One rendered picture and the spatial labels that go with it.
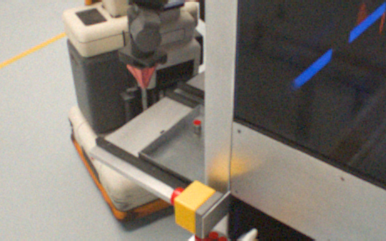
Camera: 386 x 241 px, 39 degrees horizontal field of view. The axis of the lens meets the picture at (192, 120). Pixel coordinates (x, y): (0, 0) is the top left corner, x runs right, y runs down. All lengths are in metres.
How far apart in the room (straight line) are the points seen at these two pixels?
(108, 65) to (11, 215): 0.83
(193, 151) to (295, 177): 0.49
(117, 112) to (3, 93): 1.15
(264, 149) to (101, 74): 1.39
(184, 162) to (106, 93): 1.01
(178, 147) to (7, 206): 1.37
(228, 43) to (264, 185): 0.29
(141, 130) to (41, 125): 1.62
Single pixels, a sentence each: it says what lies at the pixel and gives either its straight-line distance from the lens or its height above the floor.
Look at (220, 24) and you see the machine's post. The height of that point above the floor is 1.39.
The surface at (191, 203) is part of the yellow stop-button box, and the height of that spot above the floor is 1.03.
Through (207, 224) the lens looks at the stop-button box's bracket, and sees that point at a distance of 1.08.
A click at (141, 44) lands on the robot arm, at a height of 1.25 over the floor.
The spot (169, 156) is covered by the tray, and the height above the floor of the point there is 0.88.
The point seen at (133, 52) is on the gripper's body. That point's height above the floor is 1.18.
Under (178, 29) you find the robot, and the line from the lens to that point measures 2.01.
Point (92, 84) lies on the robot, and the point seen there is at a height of 0.57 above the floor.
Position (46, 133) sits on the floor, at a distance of 3.00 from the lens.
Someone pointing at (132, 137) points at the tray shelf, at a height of 0.88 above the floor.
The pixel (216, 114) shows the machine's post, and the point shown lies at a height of 1.20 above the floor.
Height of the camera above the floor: 1.80
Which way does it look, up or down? 37 degrees down
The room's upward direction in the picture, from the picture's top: 1 degrees counter-clockwise
